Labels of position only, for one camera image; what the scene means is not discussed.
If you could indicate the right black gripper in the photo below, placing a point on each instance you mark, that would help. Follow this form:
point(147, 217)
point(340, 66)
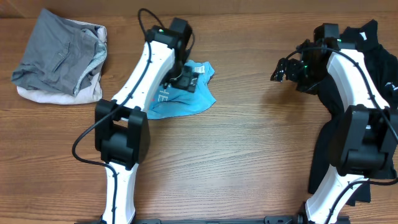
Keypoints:
point(291, 65)

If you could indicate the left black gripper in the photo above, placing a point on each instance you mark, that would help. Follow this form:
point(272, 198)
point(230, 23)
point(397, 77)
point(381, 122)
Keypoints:
point(186, 81)

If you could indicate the light blue printed t-shirt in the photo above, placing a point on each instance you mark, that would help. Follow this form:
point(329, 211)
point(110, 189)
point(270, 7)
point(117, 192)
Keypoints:
point(171, 102)

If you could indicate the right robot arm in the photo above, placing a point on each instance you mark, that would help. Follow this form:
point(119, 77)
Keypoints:
point(355, 78)

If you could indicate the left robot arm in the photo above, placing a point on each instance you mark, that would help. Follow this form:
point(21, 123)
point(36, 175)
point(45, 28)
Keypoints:
point(122, 134)

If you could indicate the black t-shirt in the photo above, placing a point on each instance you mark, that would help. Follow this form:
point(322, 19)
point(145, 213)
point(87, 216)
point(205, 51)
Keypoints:
point(382, 67)

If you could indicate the white folded garment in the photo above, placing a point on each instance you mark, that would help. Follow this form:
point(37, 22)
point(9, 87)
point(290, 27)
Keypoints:
point(62, 98)

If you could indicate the grey folded trousers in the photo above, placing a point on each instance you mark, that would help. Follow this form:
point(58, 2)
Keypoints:
point(53, 56)

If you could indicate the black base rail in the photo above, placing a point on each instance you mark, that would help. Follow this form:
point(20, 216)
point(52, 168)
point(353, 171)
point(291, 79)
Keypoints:
point(211, 221)

